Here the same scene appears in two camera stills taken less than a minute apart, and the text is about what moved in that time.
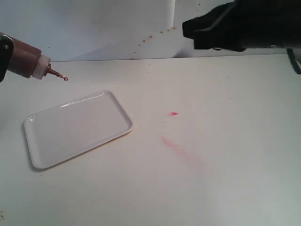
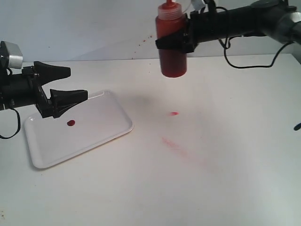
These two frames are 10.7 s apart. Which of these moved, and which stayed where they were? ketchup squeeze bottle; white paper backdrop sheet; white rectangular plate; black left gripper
Moved: ketchup squeeze bottle; black left gripper
Stayed: white paper backdrop sheet; white rectangular plate
